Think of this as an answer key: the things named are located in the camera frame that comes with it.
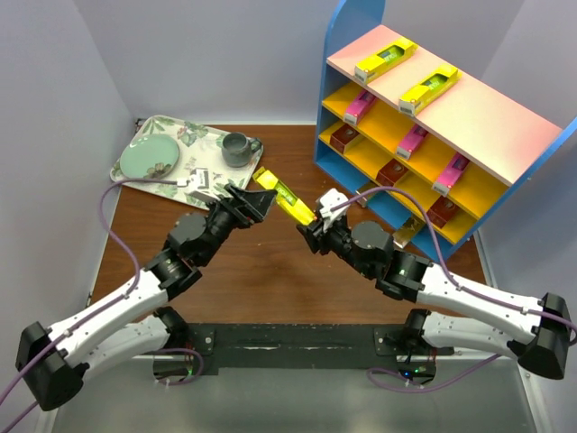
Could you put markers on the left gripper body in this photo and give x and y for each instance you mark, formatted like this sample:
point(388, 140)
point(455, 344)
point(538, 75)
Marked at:
point(225, 216)

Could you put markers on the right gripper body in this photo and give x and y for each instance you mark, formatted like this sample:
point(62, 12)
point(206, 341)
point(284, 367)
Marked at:
point(336, 238)

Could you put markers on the yellow toothpaste box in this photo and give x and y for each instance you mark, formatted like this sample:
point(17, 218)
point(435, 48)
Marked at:
point(384, 59)
point(285, 198)
point(428, 90)

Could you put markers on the teal green tea toothpaste box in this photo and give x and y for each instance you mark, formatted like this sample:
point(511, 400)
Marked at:
point(410, 228)

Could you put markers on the red 3D toothpaste box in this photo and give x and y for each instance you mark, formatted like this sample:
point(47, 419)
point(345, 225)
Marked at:
point(389, 174)
point(442, 211)

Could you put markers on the dark red toothpaste box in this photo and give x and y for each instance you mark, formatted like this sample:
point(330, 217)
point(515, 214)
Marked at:
point(345, 138)

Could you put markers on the small pink toothpaste box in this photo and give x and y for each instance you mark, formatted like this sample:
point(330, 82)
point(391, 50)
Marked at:
point(411, 142)

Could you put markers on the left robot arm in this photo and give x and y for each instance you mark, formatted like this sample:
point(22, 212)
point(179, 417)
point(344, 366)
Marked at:
point(56, 361)

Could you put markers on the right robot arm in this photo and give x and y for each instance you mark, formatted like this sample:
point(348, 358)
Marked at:
point(536, 332)

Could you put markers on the blue shelf with coloured boards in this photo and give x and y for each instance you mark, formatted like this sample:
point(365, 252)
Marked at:
point(504, 141)

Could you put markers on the grey ceramic mug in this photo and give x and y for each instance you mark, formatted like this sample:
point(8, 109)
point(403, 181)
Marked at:
point(237, 149)

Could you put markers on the floral leaf print tray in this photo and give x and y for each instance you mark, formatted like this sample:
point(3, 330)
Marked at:
point(200, 147)

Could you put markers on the mint green ceramic plate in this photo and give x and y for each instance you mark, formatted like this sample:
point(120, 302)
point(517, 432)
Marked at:
point(152, 156)

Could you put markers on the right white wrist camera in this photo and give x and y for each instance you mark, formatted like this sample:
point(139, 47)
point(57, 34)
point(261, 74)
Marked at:
point(330, 207)

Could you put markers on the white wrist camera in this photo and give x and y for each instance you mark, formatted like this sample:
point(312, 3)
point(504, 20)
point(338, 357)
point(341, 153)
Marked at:
point(195, 189)
point(330, 207)

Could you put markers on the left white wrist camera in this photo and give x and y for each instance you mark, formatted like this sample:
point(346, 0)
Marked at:
point(195, 189)

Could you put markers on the black mounting base plate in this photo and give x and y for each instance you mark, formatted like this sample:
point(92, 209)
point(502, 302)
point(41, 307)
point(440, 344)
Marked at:
point(286, 346)

